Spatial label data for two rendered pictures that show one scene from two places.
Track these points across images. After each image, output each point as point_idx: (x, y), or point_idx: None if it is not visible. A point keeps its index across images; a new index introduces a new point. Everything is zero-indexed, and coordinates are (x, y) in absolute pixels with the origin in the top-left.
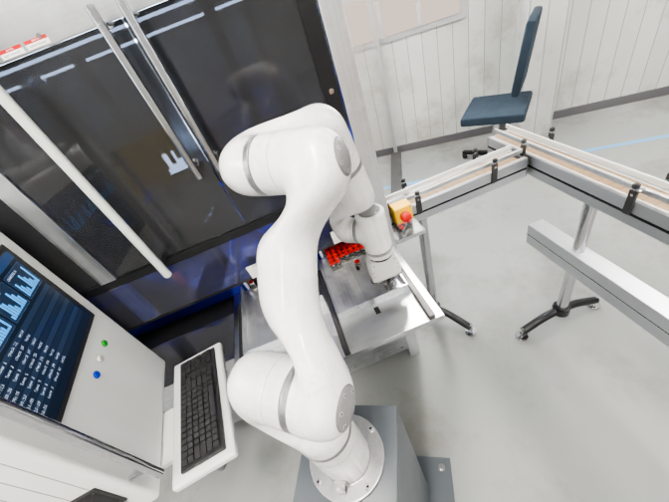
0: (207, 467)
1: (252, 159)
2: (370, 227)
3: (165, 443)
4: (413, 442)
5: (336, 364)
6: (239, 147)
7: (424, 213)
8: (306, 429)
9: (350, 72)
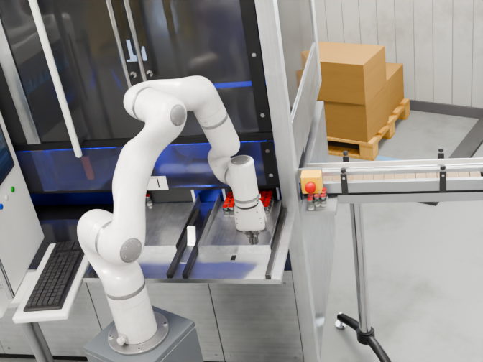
0: (42, 314)
1: (136, 100)
2: (234, 173)
3: (19, 291)
4: None
5: (136, 225)
6: (135, 92)
7: (351, 197)
8: (104, 247)
9: (272, 46)
